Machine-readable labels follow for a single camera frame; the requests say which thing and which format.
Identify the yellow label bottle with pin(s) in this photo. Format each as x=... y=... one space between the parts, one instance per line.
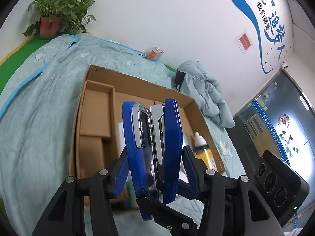
x=204 y=152

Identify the glass door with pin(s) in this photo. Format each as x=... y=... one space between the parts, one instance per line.
x=270 y=118

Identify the small cardboard box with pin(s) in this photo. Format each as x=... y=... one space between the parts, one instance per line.
x=89 y=154

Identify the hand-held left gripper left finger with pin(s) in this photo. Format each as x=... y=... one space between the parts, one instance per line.
x=120 y=174

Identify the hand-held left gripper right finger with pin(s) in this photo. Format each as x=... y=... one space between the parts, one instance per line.
x=192 y=174

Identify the blue stapler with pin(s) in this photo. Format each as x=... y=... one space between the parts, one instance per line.
x=172 y=140

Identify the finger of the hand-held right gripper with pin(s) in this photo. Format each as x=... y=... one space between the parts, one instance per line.
x=184 y=189
x=167 y=213

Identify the potted plant in red pot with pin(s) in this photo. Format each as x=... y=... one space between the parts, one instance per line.
x=49 y=25

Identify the light blue padded jacket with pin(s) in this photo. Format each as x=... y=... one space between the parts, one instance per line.
x=204 y=91

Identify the green mat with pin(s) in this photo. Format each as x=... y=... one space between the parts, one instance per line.
x=22 y=51

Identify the large cardboard box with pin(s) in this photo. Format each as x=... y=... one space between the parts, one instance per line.
x=137 y=88

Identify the red wall sign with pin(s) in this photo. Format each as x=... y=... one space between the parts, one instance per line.
x=244 y=42

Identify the orange label glass jar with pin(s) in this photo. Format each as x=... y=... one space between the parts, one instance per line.
x=155 y=53

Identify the white security camera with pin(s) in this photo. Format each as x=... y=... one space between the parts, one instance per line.
x=285 y=64

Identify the light blue quilt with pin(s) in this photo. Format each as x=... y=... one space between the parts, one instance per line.
x=37 y=127

